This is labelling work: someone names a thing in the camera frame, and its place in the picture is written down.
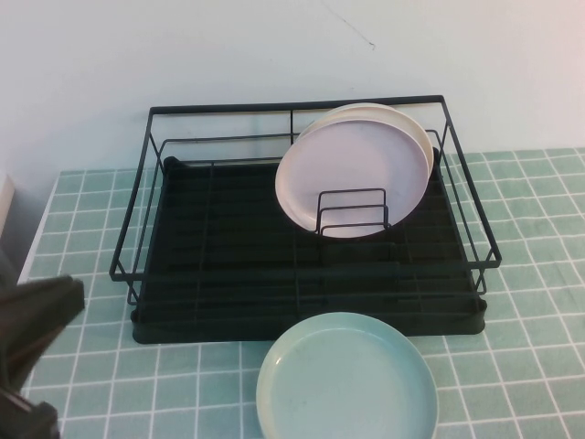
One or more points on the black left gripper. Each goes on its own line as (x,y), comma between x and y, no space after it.
(27,420)

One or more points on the light green round plate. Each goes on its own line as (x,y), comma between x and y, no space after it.
(343,379)

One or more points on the cream round plate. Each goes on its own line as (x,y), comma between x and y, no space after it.
(411,121)

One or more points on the black plastic drip tray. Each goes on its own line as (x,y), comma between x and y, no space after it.
(228,219)

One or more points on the pink round plate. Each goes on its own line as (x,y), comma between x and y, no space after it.
(356,160)

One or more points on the green checkered tablecloth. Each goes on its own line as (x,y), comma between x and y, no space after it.
(525,320)

